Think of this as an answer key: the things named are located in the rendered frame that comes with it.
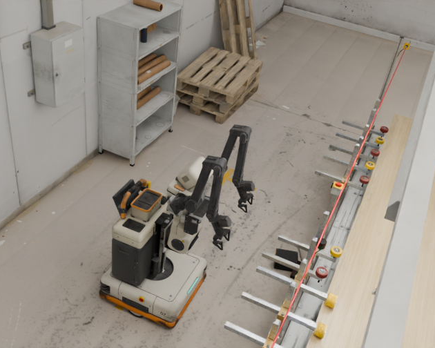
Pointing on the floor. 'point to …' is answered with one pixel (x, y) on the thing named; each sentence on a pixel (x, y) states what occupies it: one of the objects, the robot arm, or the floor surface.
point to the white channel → (409, 220)
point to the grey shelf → (137, 123)
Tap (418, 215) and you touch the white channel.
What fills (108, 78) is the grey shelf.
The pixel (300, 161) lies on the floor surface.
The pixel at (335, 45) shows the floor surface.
